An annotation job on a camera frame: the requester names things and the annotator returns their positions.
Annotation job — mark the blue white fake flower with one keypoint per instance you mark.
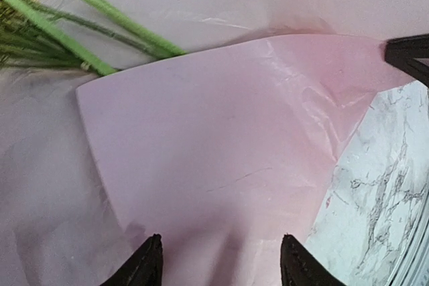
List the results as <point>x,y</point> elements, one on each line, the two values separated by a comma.
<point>55,14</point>

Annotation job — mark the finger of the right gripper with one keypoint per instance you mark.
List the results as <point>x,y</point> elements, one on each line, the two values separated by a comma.
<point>405,54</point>

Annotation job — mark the aluminium front rail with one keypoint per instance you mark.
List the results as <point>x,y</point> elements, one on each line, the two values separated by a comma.
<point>413,267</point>

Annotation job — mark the pink rose fake flower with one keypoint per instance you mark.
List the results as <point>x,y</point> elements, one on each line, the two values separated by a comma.
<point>146,41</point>

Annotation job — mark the pink wrapping paper sheet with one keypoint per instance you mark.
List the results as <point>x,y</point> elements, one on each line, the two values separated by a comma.
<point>281,118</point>

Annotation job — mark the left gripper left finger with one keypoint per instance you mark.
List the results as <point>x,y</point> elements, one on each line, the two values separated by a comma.
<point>143,268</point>

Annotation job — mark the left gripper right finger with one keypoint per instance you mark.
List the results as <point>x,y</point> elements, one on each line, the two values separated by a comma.
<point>300,268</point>

